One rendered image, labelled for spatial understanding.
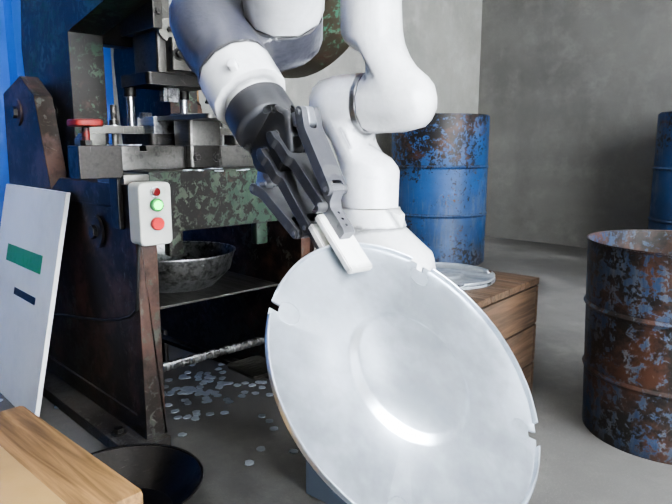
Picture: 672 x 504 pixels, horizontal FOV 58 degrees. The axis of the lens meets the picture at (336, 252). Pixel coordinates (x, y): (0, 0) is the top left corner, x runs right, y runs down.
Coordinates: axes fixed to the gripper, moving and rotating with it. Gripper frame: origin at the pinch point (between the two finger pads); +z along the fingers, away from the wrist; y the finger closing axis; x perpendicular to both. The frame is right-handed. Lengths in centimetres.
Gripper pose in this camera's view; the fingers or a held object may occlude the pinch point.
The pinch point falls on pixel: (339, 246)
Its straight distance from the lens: 60.6
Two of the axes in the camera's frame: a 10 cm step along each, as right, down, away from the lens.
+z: 4.7, 7.9, -3.9
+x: 7.4, -1.1, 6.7
